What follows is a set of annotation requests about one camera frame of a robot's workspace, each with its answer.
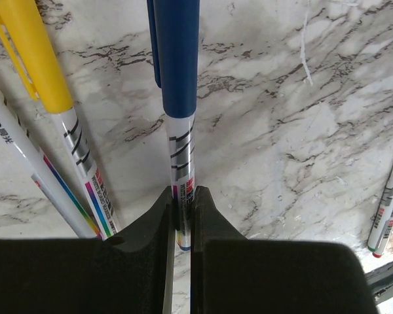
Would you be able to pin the blue pen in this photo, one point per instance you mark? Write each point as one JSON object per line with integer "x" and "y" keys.
{"x": 181, "y": 147}

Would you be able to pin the green pen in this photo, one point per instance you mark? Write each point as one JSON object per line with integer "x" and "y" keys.
{"x": 383, "y": 214}

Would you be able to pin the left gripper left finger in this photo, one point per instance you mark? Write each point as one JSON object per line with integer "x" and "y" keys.
{"x": 131, "y": 272}

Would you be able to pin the purple pen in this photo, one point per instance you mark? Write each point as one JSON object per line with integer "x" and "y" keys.
{"x": 38, "y": 166}

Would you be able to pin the yellow pen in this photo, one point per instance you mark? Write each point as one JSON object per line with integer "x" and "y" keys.
{"x": 76, "y": 144}

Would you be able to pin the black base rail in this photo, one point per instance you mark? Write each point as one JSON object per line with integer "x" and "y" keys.
{"x": 380, "y": 282}

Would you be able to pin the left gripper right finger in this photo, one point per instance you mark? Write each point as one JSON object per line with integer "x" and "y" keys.
{"x": 233, "y": 274}

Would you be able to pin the blue pen cap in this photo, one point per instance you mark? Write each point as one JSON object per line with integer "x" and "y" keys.
{"x": 174, "y": 31}

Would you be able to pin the yellow pen cap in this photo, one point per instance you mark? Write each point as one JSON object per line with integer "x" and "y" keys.
{"x": 24, "y": 37}

